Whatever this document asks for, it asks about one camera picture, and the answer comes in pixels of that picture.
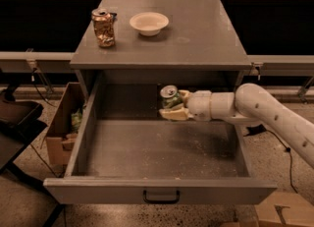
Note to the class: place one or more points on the black power adapter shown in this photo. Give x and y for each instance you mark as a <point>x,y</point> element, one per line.
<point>253,131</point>

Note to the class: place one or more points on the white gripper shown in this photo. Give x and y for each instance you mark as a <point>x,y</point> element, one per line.
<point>199,105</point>

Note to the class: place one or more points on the green bag in box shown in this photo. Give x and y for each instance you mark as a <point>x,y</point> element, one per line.
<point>76,118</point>

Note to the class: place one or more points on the cardboard box bottom right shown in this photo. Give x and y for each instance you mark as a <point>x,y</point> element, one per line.
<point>280,209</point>

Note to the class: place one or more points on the cardboard box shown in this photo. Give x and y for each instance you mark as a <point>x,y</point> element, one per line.
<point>280,209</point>
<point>61,135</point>

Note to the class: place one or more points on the cardboard box left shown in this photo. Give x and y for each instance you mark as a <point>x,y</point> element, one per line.
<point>61,135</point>

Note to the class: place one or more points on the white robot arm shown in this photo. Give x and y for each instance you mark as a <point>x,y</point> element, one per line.
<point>250,104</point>

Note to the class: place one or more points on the dark chair left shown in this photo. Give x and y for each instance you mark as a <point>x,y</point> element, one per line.
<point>19,127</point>

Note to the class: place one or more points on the green soda can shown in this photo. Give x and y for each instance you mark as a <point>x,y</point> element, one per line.
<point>170,96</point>

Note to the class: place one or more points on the white bowl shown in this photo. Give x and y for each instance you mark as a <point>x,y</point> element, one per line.
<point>149,23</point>

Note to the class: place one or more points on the crushed gold soda can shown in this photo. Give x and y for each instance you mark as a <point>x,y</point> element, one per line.
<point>103,25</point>

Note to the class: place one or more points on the black drawer handle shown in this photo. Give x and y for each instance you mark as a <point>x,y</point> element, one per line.
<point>151,197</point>

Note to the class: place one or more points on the open grey top drawer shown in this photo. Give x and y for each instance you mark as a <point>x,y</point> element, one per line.
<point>124,147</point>

